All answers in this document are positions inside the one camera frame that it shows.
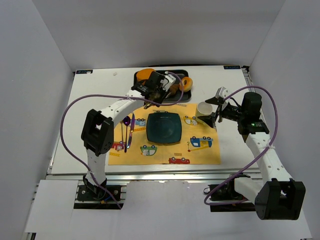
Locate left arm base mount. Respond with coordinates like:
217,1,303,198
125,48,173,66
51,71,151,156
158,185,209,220
73,183,126,210

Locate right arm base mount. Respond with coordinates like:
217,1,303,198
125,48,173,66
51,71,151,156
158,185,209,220
209,179,255,213

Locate black baking tray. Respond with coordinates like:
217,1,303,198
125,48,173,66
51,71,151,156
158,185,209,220
132,69,193,104

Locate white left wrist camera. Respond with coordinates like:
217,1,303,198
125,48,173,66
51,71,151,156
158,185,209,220
161,74,176,92

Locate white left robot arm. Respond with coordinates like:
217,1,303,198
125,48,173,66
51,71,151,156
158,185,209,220
81,71,177,199

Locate purple iridescent knife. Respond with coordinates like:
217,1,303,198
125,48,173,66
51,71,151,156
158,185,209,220
127,113,135,149

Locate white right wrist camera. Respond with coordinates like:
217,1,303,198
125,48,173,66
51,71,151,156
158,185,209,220
215,86,228,100

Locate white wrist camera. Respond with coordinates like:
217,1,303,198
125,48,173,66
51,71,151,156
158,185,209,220
215,86,228,100
161,74,176,92

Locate blue sticker label right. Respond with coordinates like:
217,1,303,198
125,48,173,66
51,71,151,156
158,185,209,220
223,65,241,70

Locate aluminium table frame rail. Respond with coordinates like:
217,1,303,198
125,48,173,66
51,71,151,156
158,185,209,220
45,169,262,182

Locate dark teal square plate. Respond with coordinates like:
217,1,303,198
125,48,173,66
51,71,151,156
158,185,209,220
146,112,182,145

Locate metal tongs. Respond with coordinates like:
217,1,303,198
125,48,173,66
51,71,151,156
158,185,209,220
143,89,176,110

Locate brown croissant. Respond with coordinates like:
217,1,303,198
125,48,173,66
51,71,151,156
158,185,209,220
168,83,180,97

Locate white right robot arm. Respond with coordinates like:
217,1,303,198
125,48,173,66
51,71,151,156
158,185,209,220
200,87,306,221

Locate pale green mug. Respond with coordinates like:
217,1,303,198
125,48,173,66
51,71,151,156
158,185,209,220
195,101,213,125

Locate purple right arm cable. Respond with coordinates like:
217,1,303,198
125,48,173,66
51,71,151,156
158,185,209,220
203,85,279,206

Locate yellow cartoon car placemat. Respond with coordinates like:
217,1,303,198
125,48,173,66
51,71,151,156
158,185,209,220
108,103,221,165

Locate orange round cake loaf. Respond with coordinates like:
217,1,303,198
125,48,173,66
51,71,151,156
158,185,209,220
136,68,155,85

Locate glazed bagel donut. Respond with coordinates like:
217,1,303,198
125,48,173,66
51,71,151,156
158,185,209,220
179,76,193,93

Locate purple iridescent spoon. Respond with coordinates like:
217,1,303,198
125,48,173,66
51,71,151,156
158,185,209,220
123,116,131,153

